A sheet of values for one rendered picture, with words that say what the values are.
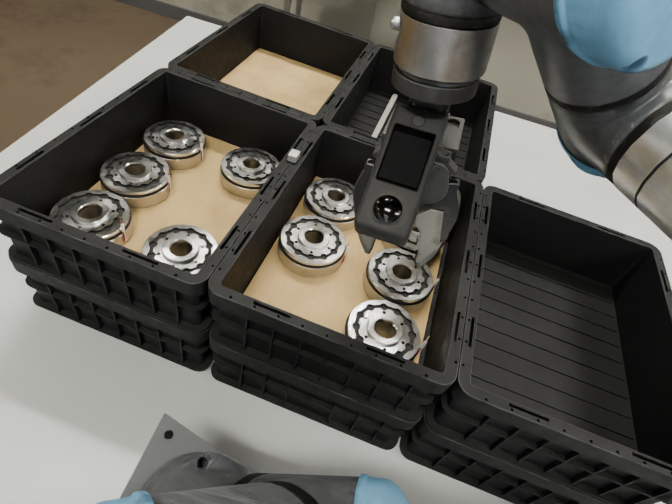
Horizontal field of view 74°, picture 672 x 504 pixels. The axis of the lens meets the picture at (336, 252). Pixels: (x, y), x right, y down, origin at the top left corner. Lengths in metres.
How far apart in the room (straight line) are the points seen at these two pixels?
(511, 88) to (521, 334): 2.54
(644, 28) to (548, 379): 0.54
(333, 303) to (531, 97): 2.69
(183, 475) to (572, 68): 0.44
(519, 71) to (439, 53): 2.77
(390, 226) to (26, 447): 0.55
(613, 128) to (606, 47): 0.10
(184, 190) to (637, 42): 0.66
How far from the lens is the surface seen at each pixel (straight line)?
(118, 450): 0.70
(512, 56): 3.09
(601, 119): 0.35
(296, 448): 0.69
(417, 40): 0.36
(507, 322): 0.75
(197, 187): 0.79
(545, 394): 0.71
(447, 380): 0.52
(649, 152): 0.34
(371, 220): 0.35
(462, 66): 0.36
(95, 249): 0.58
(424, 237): 0.46
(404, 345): 0.60
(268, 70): 1.15
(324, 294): 0.65
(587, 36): 0.27
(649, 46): 0.28
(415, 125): 0.39
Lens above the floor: 1.35
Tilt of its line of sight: 47 degrees down
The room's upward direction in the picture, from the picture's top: 17 degrees clockwise
